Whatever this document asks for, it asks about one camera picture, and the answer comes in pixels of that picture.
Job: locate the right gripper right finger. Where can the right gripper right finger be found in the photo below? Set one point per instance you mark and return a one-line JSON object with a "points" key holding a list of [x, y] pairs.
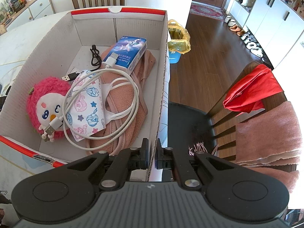
{"points": [[163, 157]]}

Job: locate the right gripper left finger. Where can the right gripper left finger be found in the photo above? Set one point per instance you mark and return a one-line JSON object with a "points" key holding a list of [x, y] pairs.
{"points": [[139, 158]]}

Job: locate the red and white cardboard box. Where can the red and white cardboard box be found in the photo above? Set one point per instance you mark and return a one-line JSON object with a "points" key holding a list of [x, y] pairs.
{"points": [[54, 46]]}

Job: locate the wooden chair with black seat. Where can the wooden chair with black seat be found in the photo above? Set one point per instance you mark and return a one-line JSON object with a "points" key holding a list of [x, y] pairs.
{"points": [[192, 133]]}

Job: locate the pink fleece cloth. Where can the pink fleece cloth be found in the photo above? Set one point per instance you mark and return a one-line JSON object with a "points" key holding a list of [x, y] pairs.
{"points": [[120, 99]]}

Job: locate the patterned face mask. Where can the patterned face mask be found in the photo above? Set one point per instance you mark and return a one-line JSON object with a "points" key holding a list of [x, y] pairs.
{"points": [[89, 114]]}

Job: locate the red cloth on chair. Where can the red cloth on chair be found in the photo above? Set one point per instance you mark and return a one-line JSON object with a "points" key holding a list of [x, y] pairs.
{"points": [[247, 94]]}

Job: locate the blue tissue box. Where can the blue tissue box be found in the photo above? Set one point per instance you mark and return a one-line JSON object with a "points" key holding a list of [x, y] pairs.
{"points": [[126, 53]]}

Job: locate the pink owl plush toy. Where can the pink owl plush toy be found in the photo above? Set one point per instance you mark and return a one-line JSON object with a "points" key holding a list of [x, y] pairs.
{"points": [[44, 104]]}

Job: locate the pink towel on chair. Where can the pink towel on chair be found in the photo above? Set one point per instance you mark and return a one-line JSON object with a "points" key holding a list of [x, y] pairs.
{"points": [[271, 139]]}

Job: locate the blue bin with yellow bag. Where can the blue bin with yellow bag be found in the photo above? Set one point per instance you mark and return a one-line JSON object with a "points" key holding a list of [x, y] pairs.
{"points": [[178, 42]]}

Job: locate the red patterned rug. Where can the red patterned rug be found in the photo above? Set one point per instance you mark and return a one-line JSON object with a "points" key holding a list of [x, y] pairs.
{"points": [[206, 10]]}

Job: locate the white tall cabinet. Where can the white tall cabinet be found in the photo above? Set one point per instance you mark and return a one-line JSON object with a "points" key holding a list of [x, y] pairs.
{"points": [[276, 26]]}

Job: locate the white drawer sideboard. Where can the white drawer sideboard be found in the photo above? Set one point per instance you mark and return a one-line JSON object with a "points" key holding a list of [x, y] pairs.
{"points": [[33, 10]]}

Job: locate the white handbag on shelf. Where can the white handbag on shelf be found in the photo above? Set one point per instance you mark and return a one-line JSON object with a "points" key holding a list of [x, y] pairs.
{"points": [[248, 3]]}

